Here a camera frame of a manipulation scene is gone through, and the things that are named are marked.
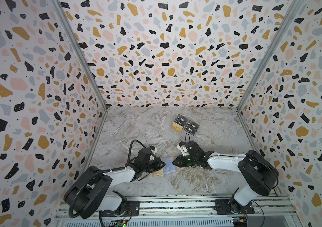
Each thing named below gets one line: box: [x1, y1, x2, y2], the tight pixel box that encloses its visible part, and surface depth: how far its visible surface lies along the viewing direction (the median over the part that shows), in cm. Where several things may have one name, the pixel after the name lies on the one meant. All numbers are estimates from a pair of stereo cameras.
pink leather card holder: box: [152, 156, 179, 177], surface depth 87 cm
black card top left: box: [175, 113, 189, 125], surface depth 105 cm
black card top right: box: [183, 119, 200, 136], surface depth 102 cm
